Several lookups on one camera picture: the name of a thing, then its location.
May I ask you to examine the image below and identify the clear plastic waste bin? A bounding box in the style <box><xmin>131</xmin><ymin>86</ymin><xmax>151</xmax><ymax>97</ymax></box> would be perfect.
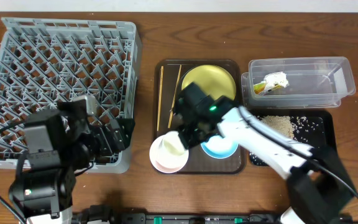
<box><xmin>241</xmin><ymin>57</ymin><xmax>356</xmax><ymax>109</ymax></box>

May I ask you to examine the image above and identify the light blue bowl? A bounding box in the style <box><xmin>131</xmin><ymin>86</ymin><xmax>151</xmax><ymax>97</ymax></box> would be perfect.
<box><xmin>200</xmin><ymin>135</ymin><xmax>238</xmax><ymax>159</ymax></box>

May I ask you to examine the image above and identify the yellow round plate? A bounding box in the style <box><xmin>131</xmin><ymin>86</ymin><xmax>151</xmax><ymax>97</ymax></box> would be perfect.
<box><xmin>181</xmin><ymin>65</ymin><xmax>236</xmax><ymax>100</ymax></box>

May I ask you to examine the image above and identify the colourful snack wrapper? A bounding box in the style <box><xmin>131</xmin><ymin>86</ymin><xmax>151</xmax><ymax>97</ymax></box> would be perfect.
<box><xmin>254</xmin><ymin>82</ymin><xmax>281</xmax><ymax>96</ymax></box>

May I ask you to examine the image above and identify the white tissue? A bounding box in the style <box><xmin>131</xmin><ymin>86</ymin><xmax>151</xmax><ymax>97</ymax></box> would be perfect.
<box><xmin>264</xmin><ymin>72</ymin><xmax>289</xmax><ymax>90</ymax></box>

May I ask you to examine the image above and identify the grey plastic dish rack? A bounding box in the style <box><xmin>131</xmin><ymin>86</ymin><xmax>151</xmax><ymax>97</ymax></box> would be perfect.
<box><xmin>0</xmin><ymin>17</ymin><xmax>142</xmax><ymax>169</ymax></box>

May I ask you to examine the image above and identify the wooden chopstick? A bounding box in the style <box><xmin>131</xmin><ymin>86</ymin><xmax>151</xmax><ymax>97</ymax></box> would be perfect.
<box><xmin>167</xmin><ymin>64</ymin><xmax>182</xmax><ymax>129</ymax></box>
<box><xmin>157</xmin><ymin>66</ymin><xmax>164</xmax><ymax>132</ymax></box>

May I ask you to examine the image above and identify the cooked rice pile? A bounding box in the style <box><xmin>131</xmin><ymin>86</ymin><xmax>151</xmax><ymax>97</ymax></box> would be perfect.
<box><xmin>249</xmin><ymin>114</ymin><xmax>323</xmax><ymax>166</ymax></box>

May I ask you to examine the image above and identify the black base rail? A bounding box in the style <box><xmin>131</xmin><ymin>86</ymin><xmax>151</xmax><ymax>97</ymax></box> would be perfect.
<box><xmin>73</xmin><ymin>203</ymin><xmax>288</xmax><ymax>224</ymax></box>

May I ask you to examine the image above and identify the black waste tray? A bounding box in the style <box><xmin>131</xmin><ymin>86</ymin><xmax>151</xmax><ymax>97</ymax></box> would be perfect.
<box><xmin>250</xmin><ymin>109</ymin><xmax>337</xmax><ymax>150</ymax></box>

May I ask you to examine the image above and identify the right wooden chopstick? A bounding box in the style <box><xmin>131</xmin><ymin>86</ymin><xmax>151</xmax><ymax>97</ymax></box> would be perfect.
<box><xmin>167</xmin><ymin>64</ymin><xmax>182</xmax><ymax>129</ymax></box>

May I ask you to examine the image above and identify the pink white bowl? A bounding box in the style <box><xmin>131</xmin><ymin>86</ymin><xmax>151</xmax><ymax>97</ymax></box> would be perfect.
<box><xmin>149</xmin><ymin>131</ymin><xmax>189</xmax><ymax>174</ymax></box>

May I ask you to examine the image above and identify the dark brown serving tray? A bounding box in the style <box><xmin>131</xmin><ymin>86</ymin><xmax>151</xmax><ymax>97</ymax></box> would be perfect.
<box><xmin>153</xmin><ymin>59</ymin><xmax>246</xmax><ymax>175</ymax></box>

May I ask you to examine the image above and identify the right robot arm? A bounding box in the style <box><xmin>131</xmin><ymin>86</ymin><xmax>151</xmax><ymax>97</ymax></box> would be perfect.
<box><xmin>173</xmin><ymin>83</ymin><xmax>356</xmax><ymax>223</ymax></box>

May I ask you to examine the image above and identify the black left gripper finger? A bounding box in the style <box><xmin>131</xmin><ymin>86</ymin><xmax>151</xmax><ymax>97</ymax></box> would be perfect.
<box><xmin>111</xmin><ymin>128</ymin><xmax>129</xmax><ymax>152</ymax></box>
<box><xmin>110</xmin><ymin>118</ymin><xmax>135</xmax><ymax>137</ymax></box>

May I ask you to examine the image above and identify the left wooden chopstick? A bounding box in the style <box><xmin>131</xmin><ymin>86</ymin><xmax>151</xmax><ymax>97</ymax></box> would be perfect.
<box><xmin>157</xmin><ymin>66</ymin><xmax>164</xmax><ymax>132</ymax></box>

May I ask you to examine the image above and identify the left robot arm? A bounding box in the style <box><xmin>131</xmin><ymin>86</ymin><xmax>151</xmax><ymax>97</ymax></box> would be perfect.
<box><xmin>9</xmin><ymin>110</ymin><xmax>135</xmax><ymax>223</ymax></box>

